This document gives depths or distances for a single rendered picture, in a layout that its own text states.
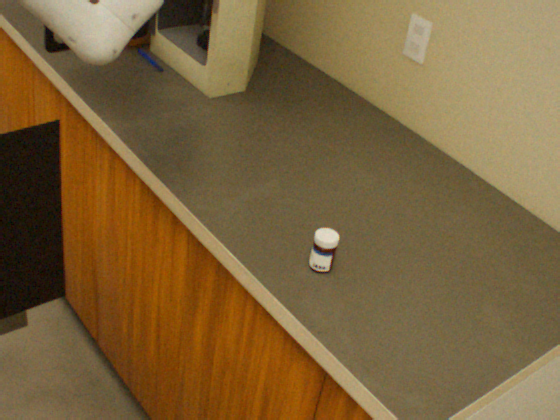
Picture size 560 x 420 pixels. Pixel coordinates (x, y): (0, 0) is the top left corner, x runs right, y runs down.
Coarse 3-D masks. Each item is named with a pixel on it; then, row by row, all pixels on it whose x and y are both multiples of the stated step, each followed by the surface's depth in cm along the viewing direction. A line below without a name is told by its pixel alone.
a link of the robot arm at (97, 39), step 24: (24, 0) 136; (48, 0) 137; (72, 0) 139; (48, 24) 141; (72, 24) 140; (96, 24) 142; (120, 24) 144; (72, 48) 145; (96, 48) 144; (120, 48) 147
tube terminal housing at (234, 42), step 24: (240, 0) 175; (264, 0) 193; (216, 24) 175; (240, 24) 179; (168, 48) 197; (216, 48) 179; (240, 48) 183; (192, 72) 190; (216, 72) 183; (240, 72) 188; (216, 96) 187
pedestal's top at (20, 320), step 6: (24, 312) 117; (6, 318) 115; (12, 318) 116; (18, 318) 117; (24, 318) 118; (0, 324) 115; (6, 324) 116; (12, 324) 117; (18, 324) 118; (24, 324) 119; (0, 330) 116; (6, 330) 117; (12, 330) 118
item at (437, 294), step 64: (0, 0) 224; (64, 64) 192; (128, 64) 197; (256, 64) 207; (128, 128) 169; (192, 128) 173; (256, 128) 177; (320, 128) 182; (384, 128) 187; (192, 192) 151; (256, 192) 155; (320, 192) 158; (384, 192) 162; (448, 192) 166; (256, 256) 137; (384, 256) 143; (448, 256) 146; (512, 256) 149; (320, 320) 126; (384, 320) 128; (448, 320) 130; (512, 320) 132; (384, 384) 115; (448, 384) 117; (512, 384) 122
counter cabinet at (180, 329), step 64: (0, 64) 236; (0, 128) 254; (64, 128) 200; (64, 192) 213; (128, 192) 174; (64, 256) 228; (128, 256) 185; (192, 256) 156; (128, 320) 197; (192, 320) 164; (256, 320) 141; (128, 384) 211; (192, 384) 174; (256, 384) 148; (320, 384) 129
